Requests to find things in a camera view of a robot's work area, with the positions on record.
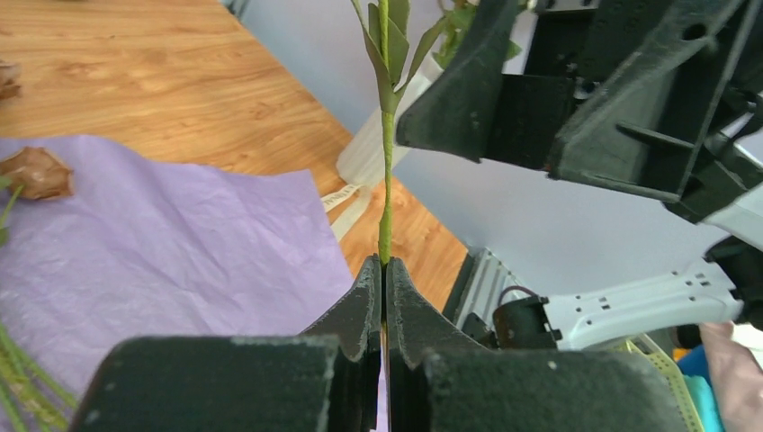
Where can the pink flower bouquet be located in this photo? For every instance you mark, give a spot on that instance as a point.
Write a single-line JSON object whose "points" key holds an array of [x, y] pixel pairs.
{"points": [[33, 179]]}

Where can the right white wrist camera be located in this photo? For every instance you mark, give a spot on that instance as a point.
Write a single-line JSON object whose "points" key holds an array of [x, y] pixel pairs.
{"points": [[742, 218]]}

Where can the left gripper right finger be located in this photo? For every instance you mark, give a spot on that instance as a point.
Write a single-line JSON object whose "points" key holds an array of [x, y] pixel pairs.
{"points": [[438, 379]]}

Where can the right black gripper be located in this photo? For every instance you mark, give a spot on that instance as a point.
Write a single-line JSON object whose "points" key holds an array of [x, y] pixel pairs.
{"points": [[649, 98]]}

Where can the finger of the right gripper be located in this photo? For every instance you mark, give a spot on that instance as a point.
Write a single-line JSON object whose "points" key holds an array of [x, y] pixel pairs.
{"points": [[476, 112]]}

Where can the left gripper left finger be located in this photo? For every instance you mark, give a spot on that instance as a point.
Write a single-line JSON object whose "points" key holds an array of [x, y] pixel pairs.
{"points": [[323, 379]]}

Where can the cream printed ribbon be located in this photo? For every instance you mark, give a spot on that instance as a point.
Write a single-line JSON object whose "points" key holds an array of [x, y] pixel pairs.
{"points": [[361, 194]]}

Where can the pink and purple wrapping paper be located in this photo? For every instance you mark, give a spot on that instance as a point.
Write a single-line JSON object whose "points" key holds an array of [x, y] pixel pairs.
{"points": [[143, 247]]}

